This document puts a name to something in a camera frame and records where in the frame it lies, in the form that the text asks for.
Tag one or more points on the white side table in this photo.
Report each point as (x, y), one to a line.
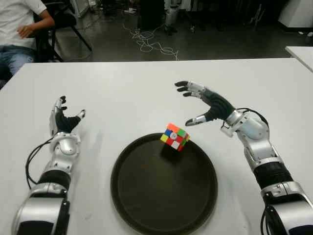
(303, 55)

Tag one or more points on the white power strip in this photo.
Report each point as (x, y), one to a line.
(130, 10)

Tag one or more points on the dark brown round plate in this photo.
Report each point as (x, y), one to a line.
(163, 193)

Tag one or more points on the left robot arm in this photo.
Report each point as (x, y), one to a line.
(64, 147)

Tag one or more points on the small white floor object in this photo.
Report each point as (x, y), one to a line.
(309, 34)

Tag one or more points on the black office chair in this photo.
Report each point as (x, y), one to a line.
(64, 19)

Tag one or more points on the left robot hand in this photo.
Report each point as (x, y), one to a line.
(62, 122)

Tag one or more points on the white machine housing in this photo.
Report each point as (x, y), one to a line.
(298, 14)

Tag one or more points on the seated person white shirt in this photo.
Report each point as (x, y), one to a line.
(14, 17)

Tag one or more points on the multicoloured Rubik's cube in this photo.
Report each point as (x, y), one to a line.
(174, 138)

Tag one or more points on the white cabinet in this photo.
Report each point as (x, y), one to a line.
(80, 7)

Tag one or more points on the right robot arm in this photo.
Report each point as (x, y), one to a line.
(259, 144)

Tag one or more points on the black cabinet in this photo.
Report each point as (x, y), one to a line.
(151, 14)

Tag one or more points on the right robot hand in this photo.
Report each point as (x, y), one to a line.
(217, 105)

